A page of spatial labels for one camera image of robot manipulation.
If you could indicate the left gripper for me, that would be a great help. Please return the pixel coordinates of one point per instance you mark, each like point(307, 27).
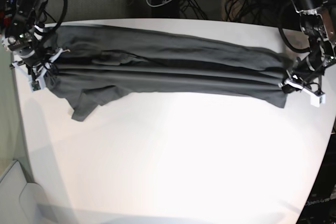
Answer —
point(307, 77)

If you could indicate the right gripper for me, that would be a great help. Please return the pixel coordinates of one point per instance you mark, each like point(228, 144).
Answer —
point(44, 63)

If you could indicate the grey t-shirt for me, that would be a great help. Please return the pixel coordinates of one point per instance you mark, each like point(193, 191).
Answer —
point(101, 64)

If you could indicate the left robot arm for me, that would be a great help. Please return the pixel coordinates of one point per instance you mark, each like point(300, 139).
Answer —
point(316, 23)

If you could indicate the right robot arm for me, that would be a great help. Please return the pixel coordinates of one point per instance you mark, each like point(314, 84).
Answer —
point(23, 38)

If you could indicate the red clamp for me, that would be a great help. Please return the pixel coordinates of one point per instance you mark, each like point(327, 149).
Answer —
point(5, 20)

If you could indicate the white bin corner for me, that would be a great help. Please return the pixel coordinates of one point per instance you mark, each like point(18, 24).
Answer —
point(21, 201)

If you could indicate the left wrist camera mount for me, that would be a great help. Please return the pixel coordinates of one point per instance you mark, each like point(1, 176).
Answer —
point(314, 89)

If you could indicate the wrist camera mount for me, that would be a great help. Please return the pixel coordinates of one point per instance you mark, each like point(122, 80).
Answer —
point(314, 89)
point(35, 83)

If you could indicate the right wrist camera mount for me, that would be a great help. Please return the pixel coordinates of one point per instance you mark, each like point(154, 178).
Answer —
point(35, 83)

